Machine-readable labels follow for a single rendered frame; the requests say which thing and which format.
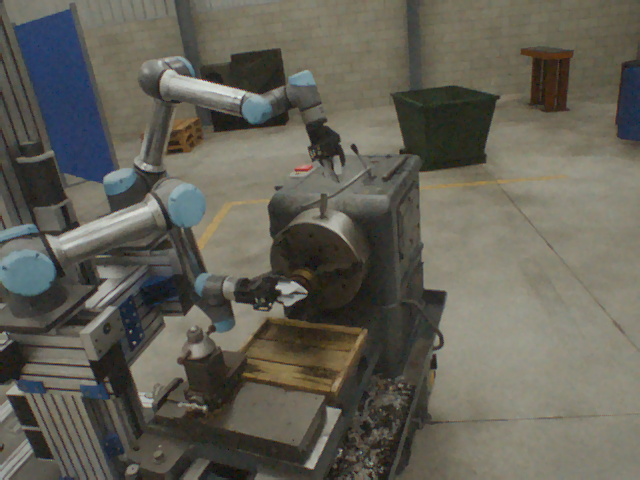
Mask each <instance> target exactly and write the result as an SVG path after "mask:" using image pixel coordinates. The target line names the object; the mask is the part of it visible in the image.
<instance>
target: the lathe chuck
mask: <svg viewBox="0 0 640 480"><path fill-rule="evenodd" d="M318 216H320V212H307V213H304V214H301V215H299V216H297V217H296V218H294V219H293V221H292V222H290V223H289V224H288V225H287V226H285V227H284V228H283V229H282V230H281V231H280V232H279V233H278V234H277V236H276V238H275V240H274V242H272V244H271V247H270V253H269V260H270V267H271V270H272V269H275V268H277V267H278V268H280V269H282V270H283V274H284V277H285V278H287V279H288V277H289V274H290V272H292V271H290V270H289V269H288V267H287V266H288V265H289V263H288V261H287V260H286V259H285V258H284V256H285V254H286V252H285V251H284V250H283V248H282V247H281V246H280V245H279V243H278V242H279V241H280V240H281V239H282V238H283V235H282V234H281V232H282V231H284V230H285V229H286V228H289V230H290V231H292V232H293V233H294V235H295V236H296V238H297V239H298V241H299V242H300V243H301V245H302V246H303V247H304V248H305V250H306V251H307V252H308V253H310V254H315V256H318V257H319V258H321V259H322V260H323V261H324V262H325V263H358V262H361V268H362V269H361V272H359V274H354V276H353V278H352V279H351V280H337V281H336V282H335V283H326V282H325V284H324V285H318V287H317V289H316V290H315V292H314V293H312V295H311V296H310V297H308V299H307V301H306V304H305V306H307V307H312V308H316V309H334V308H338V307H340V306H342V305H344V304H347V303H348V302H350V301H351V300H352V299H353V298H354V296H355V295H356V293H357V292H358V289H359V287H360V286H361V284H362V282H364V281H365V279H366V277H367V274H368V270H369V253H368V249H367V246H366V244H365V242H364V240H363V238H361V236H360V234H359V233H358V232H357V231H356V229H355V228H354V227H353V226H351V225H350V224H349V223H348V222H346V221H345V220H342V218H340V217H339V216H336V215H334V214H331V213H326V212H324V216H325V217H326V218H328V219H325V221H321V219H317V217H318ZM359 259H360V260H359ZM318 266H319V265H317V264H316V263H315V262H314V260H313V258H311V259H310V261H308V262H307V263H306V264H305V265H304V266H303V267H307V268H311V269H312V270H313V271H315V270H316V269H317V268H318Z"/></svg>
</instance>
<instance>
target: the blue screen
mask: <svg viewBox="0 0 640 480"><path fill-rule="evenodd" d="M69 6H70V9H67V10H63V11H60V12H57V13H54V15H50V16H46V17H43V18H40V19H36V20H33V21H30V22H27V23H23V24H20V25H17V24H16V22H12V23H11V24H12V27H13V29H14V32H15V35H16V39H17V42H18V45H19V48H20V51H21V54H22V57H23V60H24V63H25V66H26V69H27V72H28V75H27V76H29V77H28V79H29V82H30V85H31V88H32V91H33V94H34V97H35V100H36V103H37V106H38V110H39V113H40V116H41V119H42V122H43V125H44V128H45V131H46V134H47V137H48V141H49V144H50V147H51V150H52V151H53V152H54V159H55V162H56V165H57V169H58V172H59V175H60V178H61V180H62V183H63V186H64V188H67V187H71V186H75V185H79V184H82V183H86V182H89V181H94V182H98V183H102V184H103V179H104V178H105V177H106V176H107V175H108V174H110V172H113V171H117V170H119V169H120V166H119V162H118V159H117V155H116V152H115V147H114V144H113V140H112V137H111V133H110V129H109V126H108V121H107V118H106V114H105V111H104V107H103V104H102V100H101V96H100V92H99V89H98V85H97V81H96V78H95V74H94V71H93V67H92V63H91V59H90V56H89V52H88V49H87V45H86V41H85V38H84V34H83V31H82V27H81V23H80V19H79V16H78V12H77V9H76V5H75V2H73V3H69ZM64 174H67V175H72V176H76V177H79V178H83V179H87V180H83V181H80V182H76V183H72V184H68V185H67V182H66V179H65V176H64Z"/></svg>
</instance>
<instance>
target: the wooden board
mask: <svg viewBox="0 0 640 480"><path fill-rule="evenodd" d="M262 322H263V323H262ZM262 322H261V323H260V324H259V325H258V326H259V328H258V326H257V327H256V328H255V330H254V331H253V333H251V334H250V335H249V336H248V338H247V339H246V340H245V341H244V342H243V343H242V345H241V346H240V347H239V348H238V349H237V351H236V352H242V353H245V356H246V355H247V353H249V355H247V356H246V359H247V366H248V367H247V369H246V370H245V372H243V373H244V374H242V375H241V380H242V381H246V382H252V383H257V384H263V385H269V386H274V387H280V388H284V389H289V388H290V387H291V388H290V389H291V390H292V389H293V390H297V391H302V392H307V393H313V394H319V395H324V396H325V402H327V403H334V404H336V403H337V400H338V398H339V396H340V394H341V392H342V390H343V387H344V385H345V383H346V381H347V379H349V378H350V374H351V372H352V370H353V368H354V366H355V364H356V362H357V360H358V357H359V355H360V353H361V350H362V348H363V346H364V344H365V342H367V340H368V329H366V328H363V330H362V328H359V327H351V326H342V325H341V326H340V325H334V324H323V323H322V324H321V323H314V322H307V321H301V320H293V319H287V320H286V319H284V318H274V317H267V316H266V317H265V318H264V320H263V321H262ZM312 323H313V324H312ZM272 325H274V326H272ZM276 325H277V326H276ZM281 325H282V326H283V327H282V326H281ZM268 326H272V327H268ZM275 326H276V327H277V328H278V331H277V328H276V327H275ZM278 326H279V327H278ZM280 327H281V328H282V329H284V331H282V329H281V328H280ZM285 327H286V329H285ZM288 327H289V328H291V327H292V328H291V329H289V331H288V329H287V328H288ZM295 327H297V328H296V329H294V328H295ZM267 328H268V329H267ZM269 328H272V329H270V330H269ZM298 328H299V331H298ZM304 328H305V329H306V328H308V329H306V331H305V329H304ZM273 329H274V332H273ZM263 330H264V332H263ZM265 330H268V333H267V334H266V335H265V336H264V334H265V333H266V332H265ZM285 331H286V332H285ZM297 331H298V332H297ZM314 331H315V332H317V331H319V332H318V333H315V332H314ZM282 332H284V333H283V334H284V335H286V336H287V337H285V336H284V335H282V334H281V335H280V334H279V333H282ZM308 332H313V333H308ZM323 332H324V333H323ZM269 333H273V334H269ZM277 333H278V334H277ZM297 333H298V334H297ZM301 333H302V334H301ZM326 333H329V335H328V334H326ZM330 333H333V334H334V335H331V334H330ZM335 333H336V334H335ZM339 333H340V334H339ZM262 334H263V335H262ZM276 334H277V335H276ZM287 334H289V335H291V334H292V336H288V335H287ZM315 334H316V335H317V336H318V337H317V336H316V335H315ZM337 334H338V336H335V335H337ZM347 334H348V335H347ZM273 335H275V336H273ZM297 335H298V336H297ZM303 335H304V336H303ZM305 335H306V336H305ZM311 335H312V336H311ZM341 335H343V336H342V337H341ZM345 335H347V336H345ZM259 336H260V337H261V338H260V337H259ZM267 336H268V337H269V338H268V337H267ZM279 336H280V338H279ZM283 336H284V338H281V337H283ZM302 336H303V337H302ZM313 336H314V337H313ZM320 336H321V338H320ZM326 336H328V337H326ZM350 336H351V337H352V338H349V337H350ZM354 336H355V337H354ZM356 336H357V337H358V339H357V337H356ZM258 337H259V338H258ZM262 337H263V338H262ZM276 337H277V338H276ZM289 337H291V338H289ZM292 337H293V338H292ZM311 337H312V338H311ZM315 337H316V338H315ZM332 337H333V338H332ZM335 337H336V338H335ZM345 337H347V338H349V339H354V340H355V339H356V341H352V340H348V339H347V338H345ZM272 338H273V339H272ZM286 338H287V339H286ZM298 338H299V340H298ZM337 338H338V339H337ZM339 338H340V339H339ZM259 339H261V340H259ZM265 339H266V340H265ZM278 339H281V340H280V341H279V340H278ZM294 339H295V340H294ZM302 339H303V340H302ZM304 339H305V341H304ZM306 339H307V340H306ZM317 339H318V340H317ZM329 339H330V340H329ZM331 339H333V340H334V339H335V340H334V341H333V340H331ZM343 339H344V340H343ZM273 340H274V341H273ZM275 340H276V341H275ZM283 340H285V342H283V343H282V341H283ZM296 340H298V341H297V342H295V341H296ZM311 340H313V341H311ZM315 340H316V342H314V341H315ZM322 340H323V341H322ZM345 340H348V341H347V342H345ZM255 341H256V343H255ZM272 341H273V342H272ZM308 341H310V342H311V343H310V342H308ZM318 341H319V342H318ZM331 341H332V342H331ZM339 341H340V342H339ZM350 341H351V342H354V344H353V343H352V344H351V343H349V344H348V342H350ZM245 342H246V343H245ZM313 342H314V343H313ZM321 342H322V343H321ZM324 342H326V343H324ZM330 342H331V343H330ZM335 342H336V343H335ZM258 343H259V344H258ZM275 343H276V344H275ZM280 343H281V344H280ZM328 343H330V344H328ZM334 343H335V344H334ZM343 343H344V344H343ZM252 344H253V345H252ZM269 344H270V345H269ZM289 344H291V345H289ZM308 344H310V345H308ZM271 345H272V346H271ZM273 345H274V347H273ZM321 345H324V346H321ZM336 345H337V346H336ZM249 346H252V347H250V348H249ZM262 346H265V347H262ZM259 347H260V348H259ZM332 347H333V348H332ZM339 347H340V348H339ZM329 348H330V349H329ZM343 348H344V349H345V350H344V349H343ZM349 348H351V349H349ZM284 349H285V350H284ZM334 349H335V350H334ZM348 349H349V350H348ZM252 350H254V351H252ZM248 351H249V352H248ZM345 351H348V353H345ZM329 355H333V356H329ZM342 356H345V357H342ZM340 357H341V358H340ZM346 358H348V360H344V359H346ZM265 359H266V360H265ZM319 360H320V362H319ZM343 360H344V361H345V362H344V361H343ZM268 361H271V362H268ZM264 362H265V363H264ZM339 362H340V363H339ZM252 364H253V365H252ZM310 364H311V365H310ZM324 364H325V365H324ZM340 364H341V365H340ZM250 365H251V366H250ZM326 365H327V366H326ZM324 366H325V367H324ZM345 366H346V367H345ZM319 367H320V368H319ZM340 367H342V368H340ZM255 368H256V369H255ZM324 368H327V369H329V371H330V372H327V369H324ZM315 369H316V370H317V372H316V371H313V370H315ZM335 369H336V370H335ZM338 369H339V370H340V369H341V370H342V371H341V370H340V371H338ZM247 370H248V371H247ZM320 370H321V371H320ZM259 371H261V372H259ZM319 371H320V372H319ZM324 371H325V372H324ZM331 371H332V372H331ZM334 371H335V372H334ZM248 372H250V373H248ZM311 372H313V376H312V373H311ZM326 372H327V373H326ZM337 372H338V373H339V372H340V373H339V374H337ZM317 373H320V376H319V375H317ZM256 375H257V376H258V378H255V376H256ZM327 375H329V377H327ZM322 376H323V377H322ZM304 377H306V378H304ZM333 377H335V378H336V377H337V378H336V379H337V380H335V378H333ZM339 377H341V378H339ZM320 379H321V380H320ZM331 379H334V380H333V381H334V382H335V383H334V384H333V385H332V386H330V385H331V384H332V383H333V381H332V380H331ZM306 380H307V381H306ZM302 381H303V382H302ZM305 381H306V382H305ZM301 382H302V383H301ZM321 382H322V383H321ZM324 382H325V383H326V384H327V385H326V384H324ZM307 384H309V385H307ZM320 384H321V385H320ZM317 385H318V386H317ZM321 386H322V387H321ZM325 386H326V387H325ZM329 386H330V387H329ZM331 387H332V388H331ZM335 389H336V390H335ZM333 390H334V391H333Z"/></svg>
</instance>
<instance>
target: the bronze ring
mask: <svg viewBox="0 0 640 480"><path fill-rule="evenodd" d="M288 279H289V280H292V281H293V282H295V283H297V284H299V285H300V286H301V287H303V288H304V289H305V290H306V292H307V296H306V297H305V298H303V299H301V300H297V302H301V301H304V300H305V299H306V298H307V297H310V296H311V295H312V293H314V292H315V290H316V289H317V287H318V280H317V277H316V276H315V274H314V271H313V270H312V269H311V268H307V267H297V268H295V269H293V270H292V272H290V274H289V277H288Z"/></svg>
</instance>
